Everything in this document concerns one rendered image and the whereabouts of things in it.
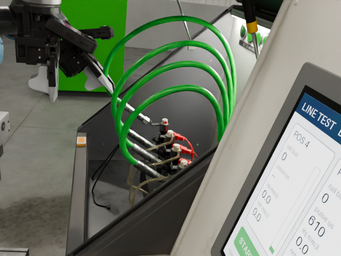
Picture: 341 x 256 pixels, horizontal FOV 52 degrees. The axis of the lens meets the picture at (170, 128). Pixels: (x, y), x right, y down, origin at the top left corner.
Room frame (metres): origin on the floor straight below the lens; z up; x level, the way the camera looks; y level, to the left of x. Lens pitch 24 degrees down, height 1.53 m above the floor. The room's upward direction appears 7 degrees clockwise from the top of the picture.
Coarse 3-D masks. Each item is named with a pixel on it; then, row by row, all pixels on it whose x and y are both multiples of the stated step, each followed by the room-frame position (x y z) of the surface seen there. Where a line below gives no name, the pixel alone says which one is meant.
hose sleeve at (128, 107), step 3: (126, 105) 0.90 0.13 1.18; (129, 105) 0.91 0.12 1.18; (126, 108) 0.90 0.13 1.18; (129, 108) 0.91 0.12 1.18; (132, 108) 0.91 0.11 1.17; (129, 111) 0.91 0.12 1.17; (132, 111) 0.91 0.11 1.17; (141, 114) 0.92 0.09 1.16; (138, 117) 0.91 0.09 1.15; (141, 117) 0.91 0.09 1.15; (144, 117) 0.92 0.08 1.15; (141, 120) 0.91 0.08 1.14
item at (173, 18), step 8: (168, 16) 0.93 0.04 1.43; (176, 16) 0.93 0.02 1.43; (184, 16) 0.94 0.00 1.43; (144, 24) 0.92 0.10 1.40; (152, 24) 0.92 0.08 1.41; (200, 24) 0.95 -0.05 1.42; (208, 24) 0.95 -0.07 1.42; (136, 32) 0.91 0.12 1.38; (216, 32) 0.96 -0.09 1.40; (120, 40) 0.90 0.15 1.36; (128, 40) 0.91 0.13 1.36; (224, 40) 0.96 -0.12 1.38; (112, 56) 0.89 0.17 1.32; (232, 56) 0.97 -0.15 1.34; (104, 64) 0.90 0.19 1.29; (232, 64) 0.97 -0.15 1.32; (104, 72) 0.89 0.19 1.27; (232, 72) 0.98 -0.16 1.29; (232, 80) 0.98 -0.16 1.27; (232, 112) 0.98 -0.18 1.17
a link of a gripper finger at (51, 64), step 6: (54, 54) 0.72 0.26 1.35; (48, 60) 0.71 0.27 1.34; (54, 60) 0.71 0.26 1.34; (48, 66) 0.70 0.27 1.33; (54, 66) 0.71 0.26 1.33; (48, 72) 0.70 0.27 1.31; (54, 72) 0.71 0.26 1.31; (48, 78) 0.72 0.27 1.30; (54, 78) 0.71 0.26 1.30; (54, 84) 0.72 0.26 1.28
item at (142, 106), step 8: (168, 88) 0.69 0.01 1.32; (176, 88) 0.69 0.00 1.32; (184, 88) 0.69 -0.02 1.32; (192, 88) 0.70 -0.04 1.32; (200, 88) 0.70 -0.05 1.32; (152, 96) 0.68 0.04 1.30; (160, 96) 0.68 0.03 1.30; (208, 96) 0.70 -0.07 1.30; (144, 104) 0.67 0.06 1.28; (216, 104) 0.71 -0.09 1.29; (136, 112) 0.67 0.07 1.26; (216, 112) 0.71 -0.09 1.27; (128, 120) 0.67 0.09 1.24; (128, 128) 0.67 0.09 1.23; (120, 136) 0.66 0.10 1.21; (120, 144) 0.66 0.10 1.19; (128, 152) 0.67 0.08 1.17; (128, 160) 0.67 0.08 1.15; (136, 160) 0.68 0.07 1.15; (144, 168) 0.67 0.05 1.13; (152, 176) 0.68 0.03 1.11; (160, 176) 0.69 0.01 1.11
